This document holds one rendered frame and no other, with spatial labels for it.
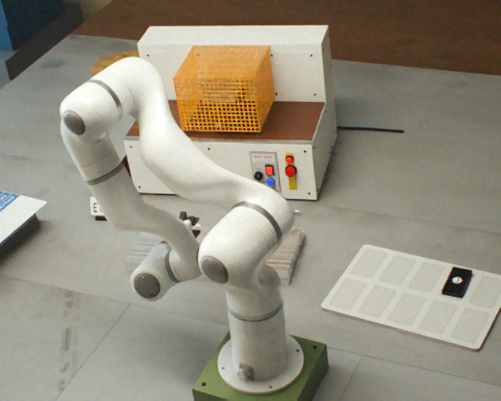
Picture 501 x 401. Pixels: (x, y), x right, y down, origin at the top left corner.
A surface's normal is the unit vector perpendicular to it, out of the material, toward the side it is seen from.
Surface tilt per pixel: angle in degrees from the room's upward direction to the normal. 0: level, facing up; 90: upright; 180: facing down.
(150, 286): 77
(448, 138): 0
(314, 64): 90
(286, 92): 90
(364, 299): 0
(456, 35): 0
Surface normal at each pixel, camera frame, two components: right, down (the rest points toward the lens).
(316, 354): -0.07, -0.79
